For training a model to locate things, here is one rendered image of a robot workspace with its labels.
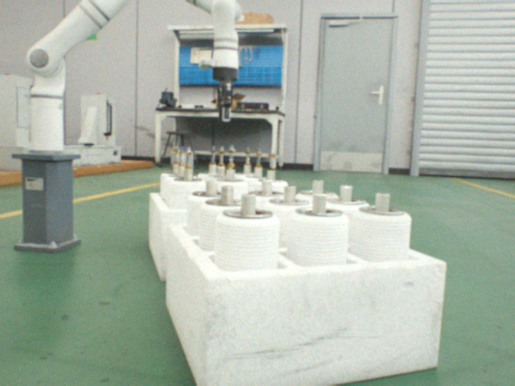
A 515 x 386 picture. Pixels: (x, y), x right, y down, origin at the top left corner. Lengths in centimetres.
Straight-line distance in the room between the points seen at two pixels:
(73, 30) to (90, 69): 584
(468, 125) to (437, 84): 65
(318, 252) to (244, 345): 17
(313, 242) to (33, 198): 103
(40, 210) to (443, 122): 542
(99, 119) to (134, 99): 207
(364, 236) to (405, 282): 10
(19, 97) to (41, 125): 234
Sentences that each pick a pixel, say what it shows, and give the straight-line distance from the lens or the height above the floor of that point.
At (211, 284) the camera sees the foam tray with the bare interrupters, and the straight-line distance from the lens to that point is 59.
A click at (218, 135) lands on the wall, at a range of 641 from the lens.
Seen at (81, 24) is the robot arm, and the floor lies 69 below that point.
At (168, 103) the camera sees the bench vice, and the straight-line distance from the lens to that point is 579.
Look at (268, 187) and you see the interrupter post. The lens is 91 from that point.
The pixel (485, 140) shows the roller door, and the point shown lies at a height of 50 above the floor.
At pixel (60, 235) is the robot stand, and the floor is 5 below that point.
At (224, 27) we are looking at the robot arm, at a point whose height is 68.
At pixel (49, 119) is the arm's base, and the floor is 41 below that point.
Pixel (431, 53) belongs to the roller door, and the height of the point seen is 159.
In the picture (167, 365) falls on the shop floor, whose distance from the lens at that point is 76.
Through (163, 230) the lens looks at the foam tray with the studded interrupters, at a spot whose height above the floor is 13.
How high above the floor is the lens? 36
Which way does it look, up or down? 6 degrees down
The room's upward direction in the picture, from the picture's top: 2 degrees clockwise
